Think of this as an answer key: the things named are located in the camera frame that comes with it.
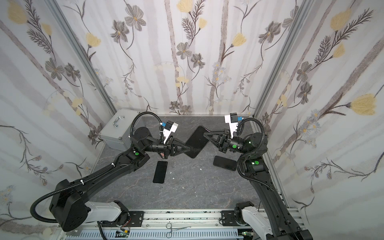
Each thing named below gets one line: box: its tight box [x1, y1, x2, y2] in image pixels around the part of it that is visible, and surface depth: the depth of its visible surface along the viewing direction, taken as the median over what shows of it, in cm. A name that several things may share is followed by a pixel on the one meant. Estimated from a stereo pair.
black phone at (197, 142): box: [184, 125, 210, 159], surface depth 59 cm
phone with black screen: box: [152, 161, 168, 184], surface depth 92 cm
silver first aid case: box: [98, 108, 140, 152], surface depth 95 cm
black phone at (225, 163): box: [213, 155, 237, 171], surface depth 97 cm
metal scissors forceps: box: [166, 222, 191, 239], surface depth 73 cm
